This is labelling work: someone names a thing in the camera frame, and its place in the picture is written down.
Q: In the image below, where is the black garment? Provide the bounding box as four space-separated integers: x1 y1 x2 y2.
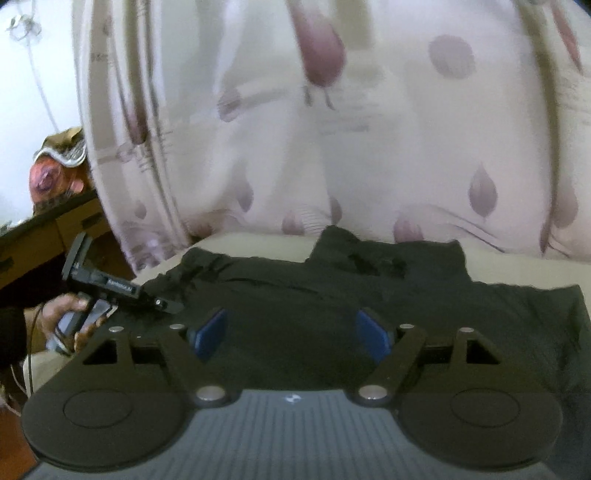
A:
138 224 591 480

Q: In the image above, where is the left hand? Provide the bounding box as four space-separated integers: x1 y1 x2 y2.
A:
41 293 112 356

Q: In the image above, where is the dark wooden furniture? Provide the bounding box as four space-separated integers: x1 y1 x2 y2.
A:
1 191 133 297

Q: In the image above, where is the cream bed mattress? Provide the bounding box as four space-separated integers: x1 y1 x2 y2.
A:
18 232 590 395

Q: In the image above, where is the floral pink curtain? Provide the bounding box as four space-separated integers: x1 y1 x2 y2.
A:
73 1 590 272

